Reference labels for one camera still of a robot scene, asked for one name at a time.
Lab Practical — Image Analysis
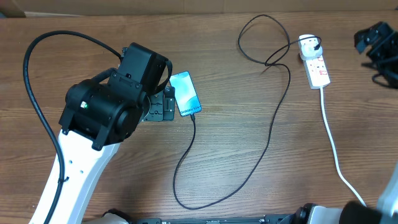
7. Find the blue Galaxy smartphone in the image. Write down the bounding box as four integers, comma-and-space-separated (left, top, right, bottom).
170, 71, 201, 117

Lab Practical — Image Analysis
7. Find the black USB charging cable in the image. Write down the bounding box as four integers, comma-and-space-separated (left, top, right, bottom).
172, 14, 322, 211

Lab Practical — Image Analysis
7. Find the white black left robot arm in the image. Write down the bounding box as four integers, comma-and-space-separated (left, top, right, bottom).
31, 43, 175, 223

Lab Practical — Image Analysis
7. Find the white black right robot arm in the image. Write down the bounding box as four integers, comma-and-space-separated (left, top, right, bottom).
280, 22, 397, 224

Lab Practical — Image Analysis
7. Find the white charger plug adapter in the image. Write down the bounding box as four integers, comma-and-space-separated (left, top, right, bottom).
298, 34, 323, 61

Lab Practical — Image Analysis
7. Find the white power extension strip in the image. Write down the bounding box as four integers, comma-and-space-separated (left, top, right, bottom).
303, 55, 330, 90

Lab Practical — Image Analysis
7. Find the brown cardboard panel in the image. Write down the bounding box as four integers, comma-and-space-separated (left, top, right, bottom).
1, 0, 397, 17

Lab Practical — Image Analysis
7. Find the white extension strip cord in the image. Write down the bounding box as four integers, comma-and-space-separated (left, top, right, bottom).
319, 86, 368, 207

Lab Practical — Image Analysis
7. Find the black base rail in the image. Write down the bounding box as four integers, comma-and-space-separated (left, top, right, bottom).
133, 214, 294, 224

